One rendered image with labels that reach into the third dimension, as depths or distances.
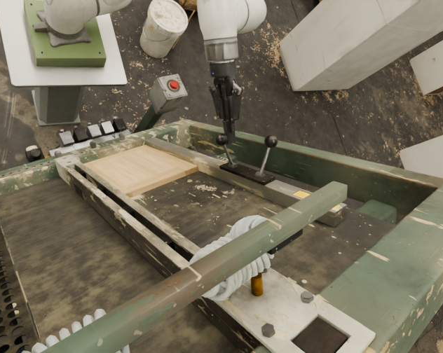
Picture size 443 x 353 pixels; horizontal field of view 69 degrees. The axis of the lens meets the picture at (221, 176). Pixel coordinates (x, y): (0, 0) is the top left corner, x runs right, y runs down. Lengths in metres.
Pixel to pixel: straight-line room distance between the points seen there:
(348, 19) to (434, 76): 2.73
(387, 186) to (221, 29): 0.60
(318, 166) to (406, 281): 0.61
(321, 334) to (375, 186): 0.63
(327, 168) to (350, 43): 2.16
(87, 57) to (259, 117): 1.82
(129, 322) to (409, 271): 0.41
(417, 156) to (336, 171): 3.47
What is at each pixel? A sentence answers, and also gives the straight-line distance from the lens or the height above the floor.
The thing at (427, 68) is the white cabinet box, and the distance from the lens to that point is 5.71.
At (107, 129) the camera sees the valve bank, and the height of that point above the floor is 0.76.
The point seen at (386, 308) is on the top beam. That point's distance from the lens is 0.49.
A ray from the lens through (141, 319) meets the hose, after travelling 0.26.
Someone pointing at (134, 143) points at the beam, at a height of 0.90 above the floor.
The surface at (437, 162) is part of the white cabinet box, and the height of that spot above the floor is 0.37.
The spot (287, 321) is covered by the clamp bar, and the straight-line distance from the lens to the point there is 0.44.
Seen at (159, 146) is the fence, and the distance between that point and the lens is 1.36.
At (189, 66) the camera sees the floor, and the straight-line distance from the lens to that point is 2.97.
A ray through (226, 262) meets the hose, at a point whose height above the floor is 1.96.
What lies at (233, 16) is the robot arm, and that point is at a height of 1.66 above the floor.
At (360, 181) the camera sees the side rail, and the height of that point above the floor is 1.63.
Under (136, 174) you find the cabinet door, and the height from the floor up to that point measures 1.12.
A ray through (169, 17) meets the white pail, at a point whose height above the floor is 0.35.
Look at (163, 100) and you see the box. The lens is 1.61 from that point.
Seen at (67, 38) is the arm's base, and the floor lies 0.85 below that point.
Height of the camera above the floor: 2.21
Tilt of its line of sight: 57 degrees down
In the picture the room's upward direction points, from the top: 60 degrees clockwise
